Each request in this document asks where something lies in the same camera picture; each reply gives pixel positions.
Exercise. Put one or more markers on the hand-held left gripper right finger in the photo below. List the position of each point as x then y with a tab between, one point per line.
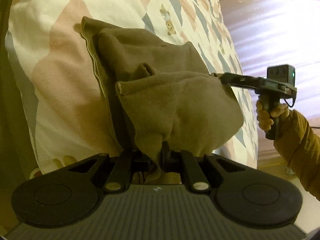
165	158

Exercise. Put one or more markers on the person's right forearm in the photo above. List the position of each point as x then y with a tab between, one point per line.
300	150

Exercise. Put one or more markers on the person's right hand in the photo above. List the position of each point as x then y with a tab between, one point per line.
265	116

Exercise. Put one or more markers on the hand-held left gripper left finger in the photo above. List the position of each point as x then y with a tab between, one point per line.
120	170

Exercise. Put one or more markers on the brown garment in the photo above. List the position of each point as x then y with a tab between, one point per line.
175	100

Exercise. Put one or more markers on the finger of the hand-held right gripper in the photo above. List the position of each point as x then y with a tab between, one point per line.
237	80

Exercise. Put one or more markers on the patchwork bear print quilt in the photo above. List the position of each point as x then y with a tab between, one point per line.
62	67

